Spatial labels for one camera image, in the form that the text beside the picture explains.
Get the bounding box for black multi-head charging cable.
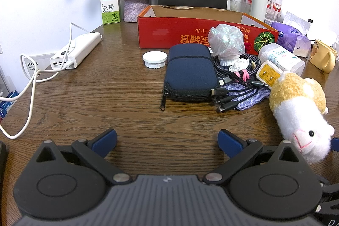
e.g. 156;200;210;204
210;75;269;113

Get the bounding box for white power bank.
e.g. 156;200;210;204
50;32;102;69

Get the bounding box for purple cloth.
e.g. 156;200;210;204
220;83;271;111

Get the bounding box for purple tissue pack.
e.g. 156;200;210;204
271;11;311;57

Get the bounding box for wooden desktop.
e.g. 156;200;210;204
0;22;339;189

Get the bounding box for white round lid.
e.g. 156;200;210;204
143;51;168;69

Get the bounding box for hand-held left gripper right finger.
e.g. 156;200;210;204
203;129;302;185

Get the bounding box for yellow white plush toy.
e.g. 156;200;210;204
269;71;335;165

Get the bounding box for clear plastic container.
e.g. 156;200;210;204
230;0;252;16

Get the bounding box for navy zip pouch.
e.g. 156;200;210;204
160;43;220;111

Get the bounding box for white charging cable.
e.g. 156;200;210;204
0;22;102;140

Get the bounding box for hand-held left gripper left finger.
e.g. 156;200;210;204
36;129;133;185

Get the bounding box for red cardboard box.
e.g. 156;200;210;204
137;5;280;55

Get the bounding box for blue books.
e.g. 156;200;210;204
0;91;19;121

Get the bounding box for plastic bag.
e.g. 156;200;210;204
207;25;246;58

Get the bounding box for white rectangular adapter box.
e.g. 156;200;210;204
258;43;306;75

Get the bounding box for yellow mug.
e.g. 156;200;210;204
308;39;338;73

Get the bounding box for pink cable tie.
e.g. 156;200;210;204
237;70;251;82

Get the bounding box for white charger with yellow face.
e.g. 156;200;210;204
256;60;283;89

